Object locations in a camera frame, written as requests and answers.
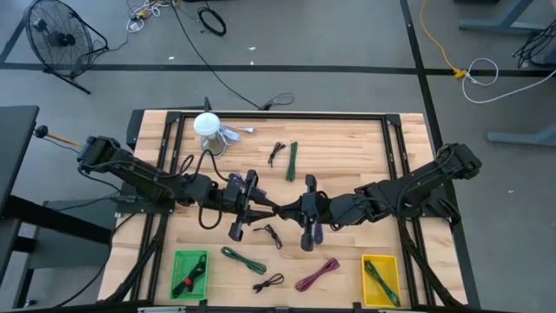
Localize black cable bundle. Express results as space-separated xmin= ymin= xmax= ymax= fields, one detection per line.
xmin=512 ymin=19 xmax=556 ymax=69

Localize long black floor cable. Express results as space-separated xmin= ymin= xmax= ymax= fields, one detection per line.
xmin=170 ymin=0 xmax=295 ymax=111

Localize black cable with red strap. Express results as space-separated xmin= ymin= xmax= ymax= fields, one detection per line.
xmin=171 ymin=254 xmax=208 ymax=299

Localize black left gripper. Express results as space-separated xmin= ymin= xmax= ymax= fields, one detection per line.
xmin=223 ymin=170 xmax=280 ymax=242

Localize grey desk leg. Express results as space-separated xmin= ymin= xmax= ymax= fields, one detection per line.
xmin=486 ymin=125 xmax=556 ymax=147
xmin=459 ymin=0 xmax=535 ymax=35

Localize black metal table frame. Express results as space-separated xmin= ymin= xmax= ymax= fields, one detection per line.
xmin=98 ymin=110 xmax=482 ymax=310

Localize black power cable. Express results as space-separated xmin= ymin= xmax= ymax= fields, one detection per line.
xmin=54 ymin=194 xmax=138 ymax=213

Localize green black braided cable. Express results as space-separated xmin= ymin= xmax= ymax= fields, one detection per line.
xmin=220 ymin=245 xmax=268 ymax=276
xmin=285 ymin=141 xmax=300 ymax=183
xmin=363 ymin=259 xmax=401 ymax=308

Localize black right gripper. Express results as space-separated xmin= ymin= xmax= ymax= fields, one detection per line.
xmin=275 ymin=175 xmax=335 ymax=252

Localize black floor fan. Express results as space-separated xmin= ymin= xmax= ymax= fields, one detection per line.
xmin=23 ymin=0 xmax=109 ymax=96

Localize black USB cable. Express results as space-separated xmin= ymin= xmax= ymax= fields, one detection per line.
xmin=267 ymin=141 xmax=288 ymax=169
xmin=252 ymin=223 xmax=284 ymax=250

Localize white funnel-shaped lamp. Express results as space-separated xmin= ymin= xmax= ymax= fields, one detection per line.
xmin=193 ymin=111 xmax=229 ymax=157

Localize green plastic basket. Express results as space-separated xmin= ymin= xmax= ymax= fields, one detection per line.
xmin=169 ymin=249 xmax=210 ymax=302

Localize white power strip cables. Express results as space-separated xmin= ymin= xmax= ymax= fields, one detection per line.
xmin=125 ymin=0 xmax=175 ymax=34

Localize black desk base frame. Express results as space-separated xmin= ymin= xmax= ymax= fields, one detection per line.
xmin=0 ymin=195 xmax=118 ymax=305

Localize mallet with yellow handle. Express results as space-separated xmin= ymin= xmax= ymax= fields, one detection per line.
xmin=33 ymin=124 xmax=83 ymax=148

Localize pink black braided cable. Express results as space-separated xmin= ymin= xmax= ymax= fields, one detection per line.
xmin=295 ymin=256 xmax=341 ymax=293

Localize white floor cable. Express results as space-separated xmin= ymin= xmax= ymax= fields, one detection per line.
xmin=460 ymin=57 xmax=556 ymax=104

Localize yellow extension cord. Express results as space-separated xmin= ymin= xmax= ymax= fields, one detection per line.
xmin=419 ymin=0 xmax=468 ymax=81

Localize black cable with velcro strap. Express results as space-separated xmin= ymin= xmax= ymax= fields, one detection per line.
xmin=252 ymin=272 xmax=286 ymax=294

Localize yellow plastic basket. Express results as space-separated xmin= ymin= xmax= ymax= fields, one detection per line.
xmin=361 ymin=253 xmax=403 ymax=309

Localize white lamp cable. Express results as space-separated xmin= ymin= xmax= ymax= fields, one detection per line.
xmin=216 ymin=123 xmax=258 ymax=151

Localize coiled black floor cable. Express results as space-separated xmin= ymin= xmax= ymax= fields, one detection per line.
xmin=197 ymin=6 xmax=228 ymax=37

